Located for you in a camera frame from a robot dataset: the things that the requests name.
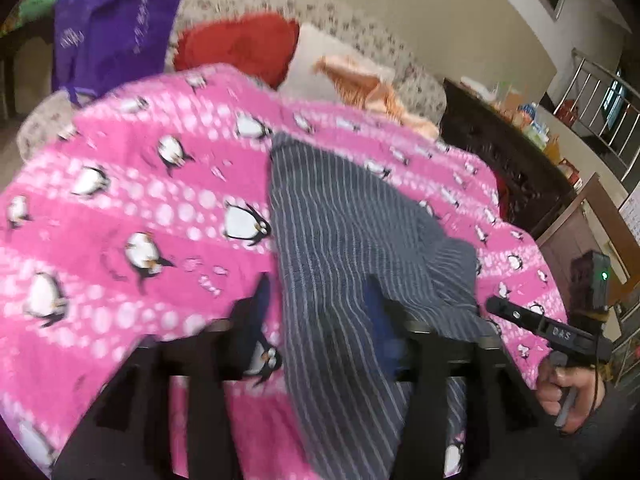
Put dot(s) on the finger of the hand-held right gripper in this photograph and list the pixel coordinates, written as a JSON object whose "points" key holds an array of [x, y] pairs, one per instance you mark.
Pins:
{"points": [[515, 315]]}

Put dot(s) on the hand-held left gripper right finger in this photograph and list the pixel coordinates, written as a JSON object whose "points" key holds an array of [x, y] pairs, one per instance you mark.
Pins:
{"points": [[374, 310]]}

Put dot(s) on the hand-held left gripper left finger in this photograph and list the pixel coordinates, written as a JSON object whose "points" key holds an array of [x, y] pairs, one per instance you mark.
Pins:
{"points": [[252, 330]]}

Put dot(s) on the grey striped pants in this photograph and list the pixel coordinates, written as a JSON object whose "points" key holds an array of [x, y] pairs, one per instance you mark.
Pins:
{"points": [[340, 220]]}

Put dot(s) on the person's right forearm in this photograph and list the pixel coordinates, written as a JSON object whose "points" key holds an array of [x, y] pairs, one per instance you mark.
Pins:
{"points": [[600, 445]]}

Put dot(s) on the person's right hand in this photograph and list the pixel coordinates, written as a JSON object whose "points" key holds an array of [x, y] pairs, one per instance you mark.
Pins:
{"points": [[582, 395]]}

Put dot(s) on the brown wooden board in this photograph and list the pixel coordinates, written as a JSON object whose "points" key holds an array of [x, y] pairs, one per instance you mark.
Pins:
{"points": [[570, 240]]}

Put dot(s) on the dark carved wooden cabinet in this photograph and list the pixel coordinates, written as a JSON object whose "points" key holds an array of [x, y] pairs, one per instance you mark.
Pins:
{"points": [[500, 155]]}

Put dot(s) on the pink penguin print blanket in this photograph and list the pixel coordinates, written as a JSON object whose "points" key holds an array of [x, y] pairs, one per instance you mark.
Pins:
{"points": [[150, 185]]}

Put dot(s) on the clutter of bottles and boxes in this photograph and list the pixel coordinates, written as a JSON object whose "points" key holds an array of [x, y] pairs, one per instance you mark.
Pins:
{"points": [[530, 125]]}

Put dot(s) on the red container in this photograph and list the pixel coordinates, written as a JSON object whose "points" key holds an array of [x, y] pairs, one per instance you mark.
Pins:
{"points": [[568, 111]]}

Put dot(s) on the orange cloth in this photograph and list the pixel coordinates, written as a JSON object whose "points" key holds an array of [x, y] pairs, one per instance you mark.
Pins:
{"points": [[370, 85]]}

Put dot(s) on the metal stair railing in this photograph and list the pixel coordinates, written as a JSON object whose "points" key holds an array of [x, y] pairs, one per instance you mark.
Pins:
{"points": [[595, 90]]}

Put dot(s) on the white pillow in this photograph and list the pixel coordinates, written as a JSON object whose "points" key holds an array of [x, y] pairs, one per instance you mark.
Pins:
{"points": [[305, 70]]}

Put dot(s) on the red heart pillow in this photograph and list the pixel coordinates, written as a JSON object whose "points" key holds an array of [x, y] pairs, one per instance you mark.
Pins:
{"points": [[240, 45]]}

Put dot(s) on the floral sofa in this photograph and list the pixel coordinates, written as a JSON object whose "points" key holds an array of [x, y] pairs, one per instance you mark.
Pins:
{"points": [[345, 25]]}

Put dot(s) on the purple tote bag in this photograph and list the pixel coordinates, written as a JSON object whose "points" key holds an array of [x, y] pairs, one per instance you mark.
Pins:
{"points": [[115, 25]]}

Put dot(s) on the dark wooden table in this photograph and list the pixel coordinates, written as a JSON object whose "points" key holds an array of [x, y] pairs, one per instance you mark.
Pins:
{"points": [[20, 60]]}

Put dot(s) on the green printed table cloth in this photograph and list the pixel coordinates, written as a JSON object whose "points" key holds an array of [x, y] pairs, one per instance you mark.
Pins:
{"points": [[30, 10]]}

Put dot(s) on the white wall calendar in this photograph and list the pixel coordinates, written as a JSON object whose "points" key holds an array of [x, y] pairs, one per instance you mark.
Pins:
{"points": [[631, 217]]}

